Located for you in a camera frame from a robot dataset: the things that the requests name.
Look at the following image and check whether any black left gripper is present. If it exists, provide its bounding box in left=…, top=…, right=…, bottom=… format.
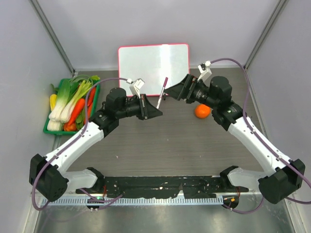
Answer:
left=117, top=94, right=162, bottom=120

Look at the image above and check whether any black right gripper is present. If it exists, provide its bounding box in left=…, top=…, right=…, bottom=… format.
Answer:
left=164, top=74, right=219, bottom=109

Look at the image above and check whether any white marker pen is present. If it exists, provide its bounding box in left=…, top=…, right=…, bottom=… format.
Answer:
left=156, top=86, right=165, bottom=109

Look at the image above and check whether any magenta marker cap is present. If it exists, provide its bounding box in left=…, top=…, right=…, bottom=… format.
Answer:
left=163, top=77, right=168, bottom=88

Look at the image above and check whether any pink framed whiteboard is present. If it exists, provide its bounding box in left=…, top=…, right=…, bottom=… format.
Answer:
left=118, top=43, right=190, bottom=96

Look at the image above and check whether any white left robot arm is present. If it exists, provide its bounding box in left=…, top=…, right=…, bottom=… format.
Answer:
left=29, top=88, right=163, bottom=202

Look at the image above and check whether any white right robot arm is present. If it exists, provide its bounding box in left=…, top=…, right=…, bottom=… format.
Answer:
left=164, top=74, right=305, bottom=204

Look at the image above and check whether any orange tangerine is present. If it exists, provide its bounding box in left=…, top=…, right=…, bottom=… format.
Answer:
left=194, top=104, right=211, bottom=119

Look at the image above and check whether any green plastic tray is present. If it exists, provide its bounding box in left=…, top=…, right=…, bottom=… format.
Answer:
left=43, top=75, right=100, bottom=135

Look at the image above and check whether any red toy chili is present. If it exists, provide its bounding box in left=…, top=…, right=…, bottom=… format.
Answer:
left=87, top=88, right=96, bottom=119

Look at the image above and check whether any green leaf vegetable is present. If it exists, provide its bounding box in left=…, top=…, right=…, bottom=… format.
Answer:
left=75, top=103, right=86, bottom=130

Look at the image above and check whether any orange toy carrot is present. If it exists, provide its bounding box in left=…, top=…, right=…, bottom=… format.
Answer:
left=68, top=98, right=85, bottom=125

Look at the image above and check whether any green white leek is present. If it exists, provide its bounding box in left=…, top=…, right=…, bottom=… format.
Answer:
left=59, top=81, right=93, bottom=123

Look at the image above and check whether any green white bok choy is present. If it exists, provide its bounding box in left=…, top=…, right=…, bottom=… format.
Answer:
left=49, top=79, right=70, bottom=121

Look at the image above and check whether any yellow toy pepper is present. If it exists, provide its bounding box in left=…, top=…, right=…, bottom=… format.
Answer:
left=50, top=94, right=57, bottom=111

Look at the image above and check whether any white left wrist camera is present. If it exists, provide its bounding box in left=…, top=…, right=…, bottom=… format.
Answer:
left=126, top=78, right=145, bottom=99

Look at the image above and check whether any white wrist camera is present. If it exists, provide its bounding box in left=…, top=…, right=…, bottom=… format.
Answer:
left=126, top=78, right=145, bottom=99
left=197, top=61, right=212, bottom=82

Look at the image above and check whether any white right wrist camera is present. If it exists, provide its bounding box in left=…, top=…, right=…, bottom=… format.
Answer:
left=197, top=61, right=212, bottom=82

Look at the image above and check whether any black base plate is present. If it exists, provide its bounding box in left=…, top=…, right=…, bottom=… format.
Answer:
left=85, top=176, right=249, bottom=199

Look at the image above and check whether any white slotted cable duct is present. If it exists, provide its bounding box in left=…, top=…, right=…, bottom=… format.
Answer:
left=49, top=195, right=224, bottom=206

